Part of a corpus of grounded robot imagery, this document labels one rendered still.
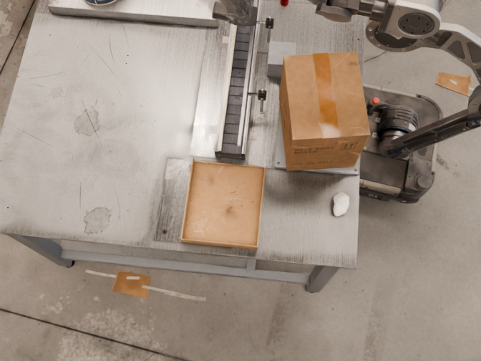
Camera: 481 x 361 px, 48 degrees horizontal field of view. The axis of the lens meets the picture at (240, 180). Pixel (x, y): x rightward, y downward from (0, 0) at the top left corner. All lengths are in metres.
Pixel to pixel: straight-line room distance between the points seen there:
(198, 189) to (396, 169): 1.10
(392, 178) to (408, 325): 0.69
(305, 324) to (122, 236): 1.11
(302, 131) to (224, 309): 1.22
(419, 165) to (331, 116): 1.01
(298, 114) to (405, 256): 1.30
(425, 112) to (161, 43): 1.35
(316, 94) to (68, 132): 0.92
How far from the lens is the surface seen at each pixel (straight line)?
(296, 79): 1.75
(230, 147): 1.90
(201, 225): 1.86
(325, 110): 1.71
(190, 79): 2.10
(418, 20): 1.50
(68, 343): 2.76
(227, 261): 2.45
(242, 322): 2.64
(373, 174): 2.62
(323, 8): 1.50
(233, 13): 1.81
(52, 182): 2.03
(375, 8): 1.49
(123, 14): 2.26
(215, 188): 1.90
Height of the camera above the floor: 2.63
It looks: 70 degrees down
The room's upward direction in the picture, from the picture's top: 2 degrees counter-clockwise
